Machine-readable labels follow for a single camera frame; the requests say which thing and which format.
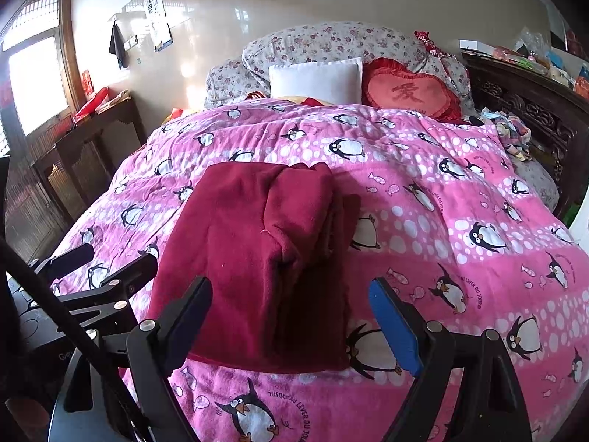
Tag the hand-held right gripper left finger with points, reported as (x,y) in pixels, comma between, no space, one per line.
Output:
(186,327)

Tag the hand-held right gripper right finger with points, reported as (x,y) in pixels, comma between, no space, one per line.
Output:
(395,327)

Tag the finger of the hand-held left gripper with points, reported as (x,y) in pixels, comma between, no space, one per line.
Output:
(71,258)
(135,271)

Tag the dark red fleece garment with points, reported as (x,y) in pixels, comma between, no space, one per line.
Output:
(257,248)

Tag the pile of small colourful clothes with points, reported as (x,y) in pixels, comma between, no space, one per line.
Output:
(506,131)

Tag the pink penguin print blanket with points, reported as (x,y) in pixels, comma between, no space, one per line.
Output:
(460,239)

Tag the dark wooden side table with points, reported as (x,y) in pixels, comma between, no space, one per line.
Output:
(96,147)

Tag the red flat box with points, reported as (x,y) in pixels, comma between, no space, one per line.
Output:
(92,103)

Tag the red paper decoration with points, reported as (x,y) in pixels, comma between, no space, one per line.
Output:
(87,81)

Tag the wooden framed window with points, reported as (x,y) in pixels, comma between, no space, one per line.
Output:
(39,78)

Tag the grey floral bed sheet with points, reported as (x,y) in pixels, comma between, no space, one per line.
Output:
(538,184)

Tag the dark hanging cloth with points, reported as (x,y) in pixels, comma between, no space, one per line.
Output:
(118,46)

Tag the red heart-shaped cushion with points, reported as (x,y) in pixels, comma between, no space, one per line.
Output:
(409,92)

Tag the red yellow cloth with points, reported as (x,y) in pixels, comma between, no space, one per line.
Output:
(299,100)

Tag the white pillow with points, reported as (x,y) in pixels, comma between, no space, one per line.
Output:
(317,78)

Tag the carved wooden headboard shelf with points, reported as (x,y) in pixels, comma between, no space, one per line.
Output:
(534,101)

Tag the red shiny wrapped package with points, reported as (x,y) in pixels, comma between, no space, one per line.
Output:
(428,41)

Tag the floral grey pillows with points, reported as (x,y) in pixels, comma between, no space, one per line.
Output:
(331,39)

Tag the pile of colourful packets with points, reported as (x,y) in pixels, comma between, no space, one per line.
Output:
(543,57)

